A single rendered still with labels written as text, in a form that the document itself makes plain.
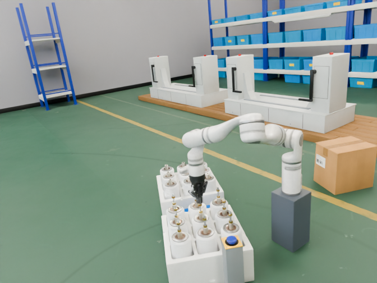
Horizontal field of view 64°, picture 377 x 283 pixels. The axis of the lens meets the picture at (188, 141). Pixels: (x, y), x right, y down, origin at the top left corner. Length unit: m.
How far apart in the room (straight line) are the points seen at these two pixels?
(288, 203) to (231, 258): 0.47
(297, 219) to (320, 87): 1.82
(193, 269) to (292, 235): 0.54
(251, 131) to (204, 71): 3.43
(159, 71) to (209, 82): 1.41
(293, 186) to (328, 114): 1.71
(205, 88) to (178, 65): 4.06
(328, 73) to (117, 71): 5.54
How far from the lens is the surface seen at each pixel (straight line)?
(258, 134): 1.09
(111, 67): 7.64
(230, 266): 1.29
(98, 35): 7.57
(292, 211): 1.59
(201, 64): 4.46
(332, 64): 3.13
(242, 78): 3.97
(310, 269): 1.66
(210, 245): 1.41
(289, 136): 1.48
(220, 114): 4.07
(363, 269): 1.72
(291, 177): 1.55
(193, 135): 1.28
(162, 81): 5.66
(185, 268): 1.43
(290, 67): 6.62
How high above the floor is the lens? 1.09
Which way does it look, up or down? 19 degrees down
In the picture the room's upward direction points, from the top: 6 degrees counter-clockwise
